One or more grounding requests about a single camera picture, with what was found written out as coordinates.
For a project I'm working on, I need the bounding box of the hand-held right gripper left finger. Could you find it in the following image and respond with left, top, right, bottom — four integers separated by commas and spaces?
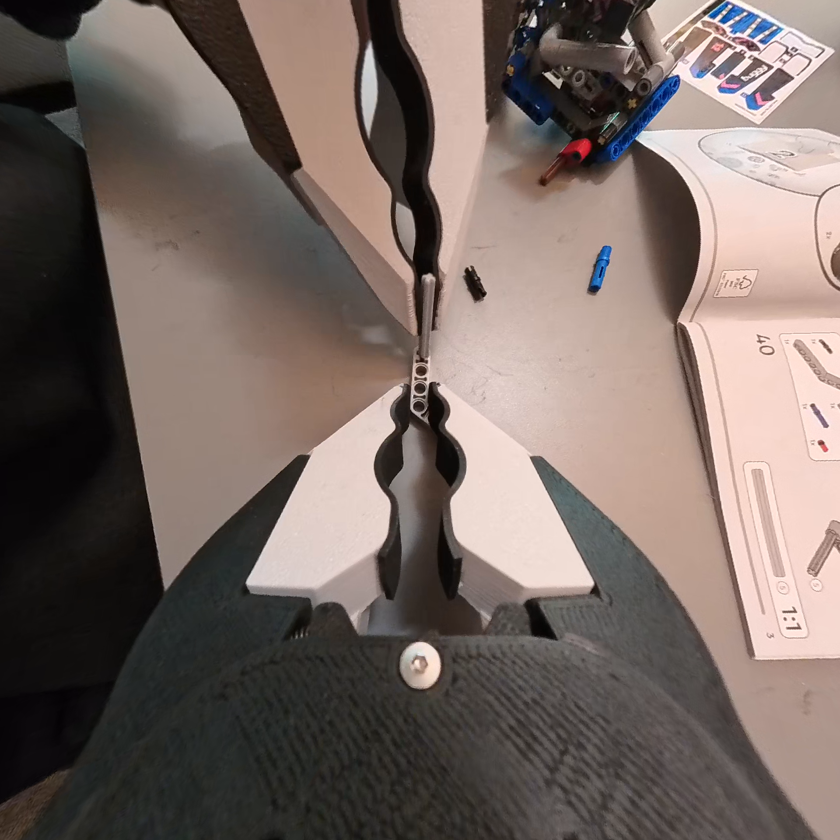
244, 381, 416, 634

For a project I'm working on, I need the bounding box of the blue lego vehicle model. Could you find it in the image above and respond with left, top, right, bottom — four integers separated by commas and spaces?
502, 0, 683, 186

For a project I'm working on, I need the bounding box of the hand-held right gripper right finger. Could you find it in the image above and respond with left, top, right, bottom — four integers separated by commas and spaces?
427, 384, 598, 634

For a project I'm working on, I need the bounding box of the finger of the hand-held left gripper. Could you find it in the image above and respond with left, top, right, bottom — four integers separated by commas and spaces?
371, 0, 488, 293
239, 0, 422, 337

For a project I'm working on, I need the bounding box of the grey lego beam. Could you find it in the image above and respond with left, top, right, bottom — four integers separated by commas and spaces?
408, 272, 437, 421

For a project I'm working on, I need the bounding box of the person's left forearm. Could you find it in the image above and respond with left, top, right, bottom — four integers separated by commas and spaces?
0, 0, 155, 42

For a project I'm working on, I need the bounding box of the instruction booklet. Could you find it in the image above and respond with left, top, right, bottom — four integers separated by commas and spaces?
640, 128, 840, 660

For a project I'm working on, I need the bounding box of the sticker sheet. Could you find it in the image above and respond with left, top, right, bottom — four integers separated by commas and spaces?
663, 0, 828, 126

